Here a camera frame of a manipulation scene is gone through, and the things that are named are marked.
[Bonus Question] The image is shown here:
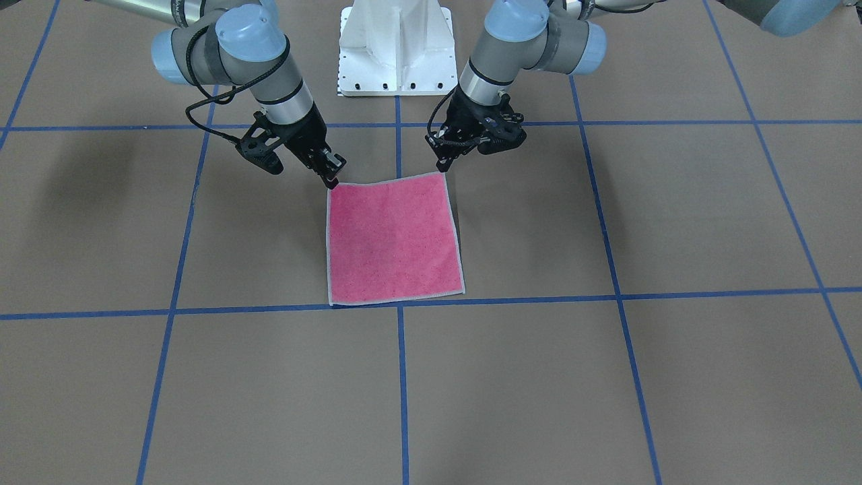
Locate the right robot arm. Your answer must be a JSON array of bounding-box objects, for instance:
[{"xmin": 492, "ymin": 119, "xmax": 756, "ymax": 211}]
[{"xmin": 106, "ymin": 1, "xmax": 347, "ymax": 189}]

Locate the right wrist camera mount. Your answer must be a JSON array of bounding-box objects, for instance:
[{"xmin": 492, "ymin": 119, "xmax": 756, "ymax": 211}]
[{"xmin": 235, "ymin": 111, "xmax": 284, "ymax": 175}]

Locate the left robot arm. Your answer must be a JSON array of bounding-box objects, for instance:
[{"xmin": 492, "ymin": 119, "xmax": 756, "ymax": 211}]
[{"xmin": 424, "ymin": 1, "xmax": 656, "ymax": 174}]

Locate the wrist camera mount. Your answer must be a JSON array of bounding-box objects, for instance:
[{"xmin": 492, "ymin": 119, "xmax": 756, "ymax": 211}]
[
  {"xmin": 474, "ymin": 93, "xmax": 527, "ymax": 156},
  {"xmin": 235, "ymin": 111, "xmax": 284, "ymax": 175}
]

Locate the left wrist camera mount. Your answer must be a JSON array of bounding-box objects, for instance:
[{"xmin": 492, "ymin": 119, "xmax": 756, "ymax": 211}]
[{"xmin": 474, "ymin": 93, "xmax": 527, "ymax": 156}]

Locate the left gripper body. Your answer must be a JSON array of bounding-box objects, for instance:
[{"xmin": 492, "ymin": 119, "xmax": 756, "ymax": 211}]
[{"xmin": 438, "ymin": 87, "xmax": 527, "ymax": 157}]

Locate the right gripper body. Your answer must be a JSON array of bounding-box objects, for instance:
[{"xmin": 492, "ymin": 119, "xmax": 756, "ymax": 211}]
[{"xmin": 276, "ymin": 104, "xmax": 333, "ymax": 174}]

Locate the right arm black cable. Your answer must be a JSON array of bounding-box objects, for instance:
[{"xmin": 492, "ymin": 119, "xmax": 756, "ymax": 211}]
[{"xmin": 183, "ymin": 20, "xmax": 292, "ymax": 146}]

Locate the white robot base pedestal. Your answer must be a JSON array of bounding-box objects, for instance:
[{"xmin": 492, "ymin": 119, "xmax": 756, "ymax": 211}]
[{"xmin": 337, "ymin": 1, "xmax": 458, "ymax": 96}]

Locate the pink and grey towel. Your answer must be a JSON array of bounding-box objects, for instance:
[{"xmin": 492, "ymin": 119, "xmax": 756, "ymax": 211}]
[{"xmin": 326, "ymin": 172, "xmax": 465, "ymax": 306}]

